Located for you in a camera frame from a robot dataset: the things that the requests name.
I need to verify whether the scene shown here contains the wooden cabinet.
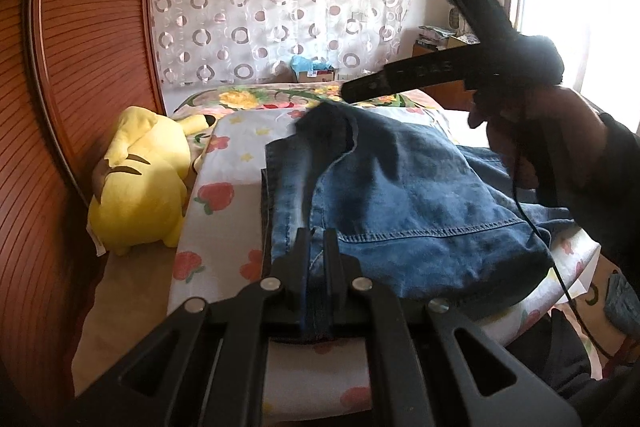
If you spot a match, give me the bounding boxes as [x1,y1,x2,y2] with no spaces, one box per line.
[412,42,481,110]

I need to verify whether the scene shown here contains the person's right forearm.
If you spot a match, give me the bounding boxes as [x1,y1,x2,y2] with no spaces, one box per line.
[537,112,640,283]

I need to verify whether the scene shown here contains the blue denim pants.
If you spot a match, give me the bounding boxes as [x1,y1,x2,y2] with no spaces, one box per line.
[260,101,576,343]

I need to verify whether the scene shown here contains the black cable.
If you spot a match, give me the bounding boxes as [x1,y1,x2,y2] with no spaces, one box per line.
[509,107,623,360]

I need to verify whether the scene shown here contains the window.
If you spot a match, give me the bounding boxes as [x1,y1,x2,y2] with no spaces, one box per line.
[505,0,640,132]

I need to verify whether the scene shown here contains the yellow plush toy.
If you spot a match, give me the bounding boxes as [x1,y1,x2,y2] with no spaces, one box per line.
[87,106,221,257]

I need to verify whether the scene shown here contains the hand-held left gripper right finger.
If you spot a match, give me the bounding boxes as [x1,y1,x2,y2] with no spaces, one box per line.
[321,229,583,427]

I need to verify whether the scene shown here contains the person's right hand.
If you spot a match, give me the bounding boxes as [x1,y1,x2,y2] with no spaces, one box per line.
[482,84,609,206]

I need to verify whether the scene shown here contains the floral blanket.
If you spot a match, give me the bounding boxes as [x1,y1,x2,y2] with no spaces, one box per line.
[172,83,443,118]

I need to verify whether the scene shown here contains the strawberry print bed sheet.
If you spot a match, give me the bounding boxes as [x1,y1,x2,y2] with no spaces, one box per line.
[167,109,601,418]

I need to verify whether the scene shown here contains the wooden louvered wardrobe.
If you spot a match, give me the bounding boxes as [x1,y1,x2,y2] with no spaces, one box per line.
[0,0,168,427]

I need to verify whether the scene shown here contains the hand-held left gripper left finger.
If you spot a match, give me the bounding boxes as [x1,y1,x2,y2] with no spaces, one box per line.
[75,228,314,427]

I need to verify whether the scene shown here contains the stack of folded cloths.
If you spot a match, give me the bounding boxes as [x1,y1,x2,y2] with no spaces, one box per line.
[417,25,451,48]

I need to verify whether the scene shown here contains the cardboard box with blue bag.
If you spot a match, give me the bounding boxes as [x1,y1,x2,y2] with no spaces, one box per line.
[291,55,337,82]

